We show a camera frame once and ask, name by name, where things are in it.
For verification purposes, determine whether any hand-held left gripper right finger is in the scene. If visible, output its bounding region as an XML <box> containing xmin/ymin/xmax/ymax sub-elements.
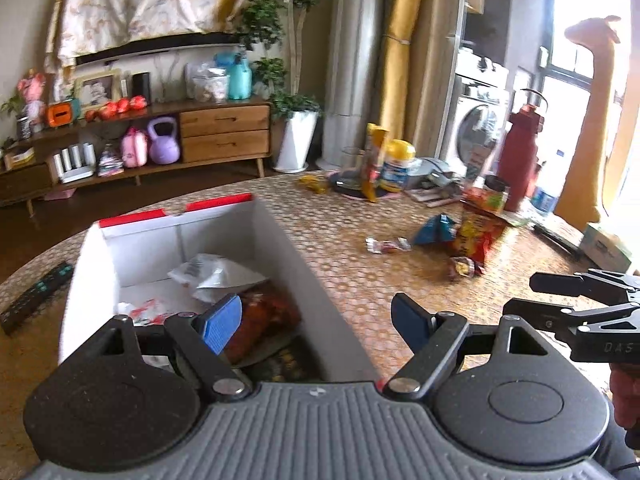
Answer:
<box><xmin>381</xmin><ymin>292</ymin><xmax>554</xmax><ymax>404</ymax></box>

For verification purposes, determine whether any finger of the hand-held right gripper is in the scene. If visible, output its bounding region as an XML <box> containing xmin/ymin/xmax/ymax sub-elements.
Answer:
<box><xmin>502</xmin><ymin>297</ymin><xmax>638</xmax><ymax>334</ymax></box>
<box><xmin>529</xmin><ymin>269</ymin><xmax>640</xmax><ymax>302</ymax></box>

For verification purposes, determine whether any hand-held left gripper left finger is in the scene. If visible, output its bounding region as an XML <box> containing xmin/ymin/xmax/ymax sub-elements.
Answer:
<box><xmin>97</xmin><ymin>294</ymin><xmax>254</xmax><ymax>404</ymax></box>

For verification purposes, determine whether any brown foil cookie bag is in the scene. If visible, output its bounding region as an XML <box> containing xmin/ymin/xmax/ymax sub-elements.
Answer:
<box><xmin>220</xmin><ymin>281</ymin><xmax>304</xmax><ymax>367</ymax></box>

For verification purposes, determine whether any clear plastic packet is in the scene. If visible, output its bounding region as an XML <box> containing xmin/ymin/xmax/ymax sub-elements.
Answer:
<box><xmin>167</xmin><ymin>253</ymin><xmax>267</xmax><ymax>304</ymax></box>

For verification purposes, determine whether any dark patterned snack packet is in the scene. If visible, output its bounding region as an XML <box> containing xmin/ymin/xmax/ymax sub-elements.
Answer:
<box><xmin>240</xmin><ymin>335</ymin><xmax>322</xmax><ymax>384</ymax></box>

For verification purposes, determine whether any red and white small packet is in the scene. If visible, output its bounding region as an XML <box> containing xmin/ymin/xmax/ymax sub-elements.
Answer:
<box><xmin>117</xmin><ymin>297</ymin><xmax>174</xmax><ymax>327</ymax></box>

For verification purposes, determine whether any white cardboard box red flap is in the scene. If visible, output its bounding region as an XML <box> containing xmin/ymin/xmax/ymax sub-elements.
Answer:
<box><xmin>57</xmin><ymin>192</ymin><xmax>382</xmax><ymax>387</ymax></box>

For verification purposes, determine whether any person's right hand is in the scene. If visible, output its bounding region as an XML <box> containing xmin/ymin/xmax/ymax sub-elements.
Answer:
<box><xmin>609</xmin><ymin>366</ymin><xmax>640</xmax><ymax>432</ymax></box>

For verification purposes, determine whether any green and white tissue box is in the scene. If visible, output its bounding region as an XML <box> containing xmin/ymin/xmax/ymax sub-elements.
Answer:
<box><xmin>580</xmin><ymin>224</ymin><xmax>634</xmax><ymax>274</ymax></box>

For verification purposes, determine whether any small purple snack packet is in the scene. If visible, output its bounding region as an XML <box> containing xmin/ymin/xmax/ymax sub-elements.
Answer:
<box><xmin>447</xmin><ymin>255</ymin><xmax>484</xmax><ymax>281</ymax></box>

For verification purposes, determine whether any small red candy wrapper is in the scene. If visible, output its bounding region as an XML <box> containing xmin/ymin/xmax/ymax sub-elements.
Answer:
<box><xmin>365</xmin><ymin>236</ymin><xmax>412</xmax><ymax>256</ymax></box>

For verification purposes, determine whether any clear plastic water bottle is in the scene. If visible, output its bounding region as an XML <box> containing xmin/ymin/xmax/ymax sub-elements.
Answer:
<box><xmin>530</xmin><ymin>185</ymin><xmax>560</xmax><ymax>217</ymax></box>

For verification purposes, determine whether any blue snack packet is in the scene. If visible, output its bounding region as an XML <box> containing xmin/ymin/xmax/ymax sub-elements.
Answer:
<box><xmin>412</xmin><ymin>214</ymin><xmax>457</xmax><ymax>246</ymax></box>

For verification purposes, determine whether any red and yellow snack bag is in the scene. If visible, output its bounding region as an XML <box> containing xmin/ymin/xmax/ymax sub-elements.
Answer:
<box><xmin>451</xmin><ymin>204</ymin><xmax>507</xmax><ymax>267</ymax></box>

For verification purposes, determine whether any green-label glass jar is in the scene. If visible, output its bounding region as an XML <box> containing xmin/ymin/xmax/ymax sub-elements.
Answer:
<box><xmin>481</xmin><ymin>175</ymin><xmax>511</xmax><ymax>217</ymax></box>

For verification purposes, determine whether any red water bottle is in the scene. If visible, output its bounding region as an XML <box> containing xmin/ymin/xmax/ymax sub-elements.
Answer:
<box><xmin>497</xmin><ymin>89</ymin><xmax>549</xmax><ymax>214</ymax></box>

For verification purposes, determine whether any black round coaster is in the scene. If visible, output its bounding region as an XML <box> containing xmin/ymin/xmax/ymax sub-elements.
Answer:
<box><xmin>327</xmin><ymin>170</ymin><xmax>392</xmax><ymax>201</ymax></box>

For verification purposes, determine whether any giraffe plush toy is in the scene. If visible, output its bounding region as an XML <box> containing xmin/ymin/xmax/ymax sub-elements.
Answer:
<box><xmin>555</xmin><ymin>15</ymin><xmax>624</xmax><ymax>234</ymax></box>

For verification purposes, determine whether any yellow-capped gummies bottle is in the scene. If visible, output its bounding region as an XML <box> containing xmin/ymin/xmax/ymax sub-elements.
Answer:
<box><xmin>380</xmin><ymin>140</ymin><xmax>417</xmax><ymax>194</ymax></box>

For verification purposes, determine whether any yellow standing pouch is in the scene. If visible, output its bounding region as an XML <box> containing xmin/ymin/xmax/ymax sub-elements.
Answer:
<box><xmin>365</xmin><ymin>124</ymin><xmax>391</xmax><ymax>204</ymax></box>

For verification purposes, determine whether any white washing machine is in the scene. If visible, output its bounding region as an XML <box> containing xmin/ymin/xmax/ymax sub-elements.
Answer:
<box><xmin>440</xmin><ymin>89</ymin><xmax>512</xmax><ymax>177</ymax></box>

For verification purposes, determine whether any purple kettlebell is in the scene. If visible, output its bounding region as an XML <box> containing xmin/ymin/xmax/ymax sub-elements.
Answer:
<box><xmin>148</xmin><ymin>117</ymin><xmax>180</xmax><ymax>165</ymax></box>

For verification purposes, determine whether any black remote control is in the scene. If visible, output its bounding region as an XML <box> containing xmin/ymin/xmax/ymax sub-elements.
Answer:
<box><xmin>0</xmin><ymin>260</ymin><xmax>76</xmax><ymax>337</ymax></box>

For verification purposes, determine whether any wooden television cabinet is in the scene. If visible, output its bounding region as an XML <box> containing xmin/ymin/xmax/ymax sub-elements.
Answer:
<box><xmin>0</xmin><ymin>100</ymin><xmax>274</xmax><ymax>212</ymax></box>

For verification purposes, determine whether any pink toy bag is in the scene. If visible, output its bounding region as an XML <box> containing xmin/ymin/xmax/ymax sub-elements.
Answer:
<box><xmin>121</xmin><ymin>127</ymin><xmax>150</xmax><ymax>169</ymax></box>

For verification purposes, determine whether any white plant pot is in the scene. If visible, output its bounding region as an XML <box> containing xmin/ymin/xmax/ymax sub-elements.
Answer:
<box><xmin>272</xmin><ymin>110</ymin><xmax>320</xmax><ymax>174</ymax></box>

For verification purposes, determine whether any colourful toy pile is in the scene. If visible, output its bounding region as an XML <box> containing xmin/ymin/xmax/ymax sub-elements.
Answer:
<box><xmin>97</xmin><ymin>142</ymin><xmax>124</xmax><ymax>177</ymax></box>

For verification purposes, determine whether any white router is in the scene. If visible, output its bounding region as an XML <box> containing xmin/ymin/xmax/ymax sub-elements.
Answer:
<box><xmin>52</xmin><ymin>142</ymin><xmax>96</xmax><ymax>184</ymax></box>

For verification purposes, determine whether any clear plastic bag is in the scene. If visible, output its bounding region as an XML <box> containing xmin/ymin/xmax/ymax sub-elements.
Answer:
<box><xmin>186</xmin><ymin>62</ymin><xmax>231</xmax><ymax>104</ymax></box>

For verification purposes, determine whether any teal bottle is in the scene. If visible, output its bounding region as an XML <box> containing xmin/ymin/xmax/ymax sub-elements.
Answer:
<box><xmin>227</xmin><ymin>55</ymin><xmax>254</xmax><ymax>101</ymax></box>

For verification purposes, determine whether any yellow curtain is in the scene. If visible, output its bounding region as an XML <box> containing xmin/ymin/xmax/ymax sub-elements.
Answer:
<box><xmin>382</xmin><ymin>0</ymin><xmax>432</xmax><ymax>182</ymax></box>

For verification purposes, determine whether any yellow cardboard box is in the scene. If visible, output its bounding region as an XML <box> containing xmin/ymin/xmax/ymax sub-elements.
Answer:
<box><xmin>4</xmin><ymin>146</ymin><xmax>37</xmax><ymax>170</ymax></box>

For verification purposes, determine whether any grey tower air conditioner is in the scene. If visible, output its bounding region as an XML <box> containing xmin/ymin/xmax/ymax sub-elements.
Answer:
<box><xmin>321</xmin><ymin>0</ymin><xmax>397</xmax><ymax>169</ymax></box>

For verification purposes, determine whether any orange radio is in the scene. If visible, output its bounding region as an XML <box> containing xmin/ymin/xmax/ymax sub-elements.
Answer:
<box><xmin>46</xmin><ymin>100</ymin><xmax>82</xmax><ymax>128</ymax></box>

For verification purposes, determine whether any black television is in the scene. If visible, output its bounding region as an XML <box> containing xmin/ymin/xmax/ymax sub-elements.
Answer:
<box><xmin>75</xmin><ymin>31</ymin><xmax>242</xmax><ymax>67</ymax></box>

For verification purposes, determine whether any green potted plant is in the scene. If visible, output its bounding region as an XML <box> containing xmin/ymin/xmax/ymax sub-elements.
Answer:
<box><xmin>237</xmin><ymin>0</ymin><xmax>332</xmax><ymax>122</ymax></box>

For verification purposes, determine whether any pink flower bouquet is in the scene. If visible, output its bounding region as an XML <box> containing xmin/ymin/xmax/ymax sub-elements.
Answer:
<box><xmin>17</xmin><ymin>72</ymin><xmax>49</xmax><ymax>121</ymax></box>

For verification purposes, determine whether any floral cloth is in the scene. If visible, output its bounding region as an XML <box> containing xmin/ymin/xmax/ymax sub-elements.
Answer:
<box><xmin>46</xmin><ymin>0</ymin><xmax>252</xmax><ymax>69</ymax></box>

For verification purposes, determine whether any picture frame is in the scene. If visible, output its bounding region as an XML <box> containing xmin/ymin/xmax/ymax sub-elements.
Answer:
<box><xmin>75</xmin><ymin>69</ymin><xmax>123</xmax><ymax>110</ymax></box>

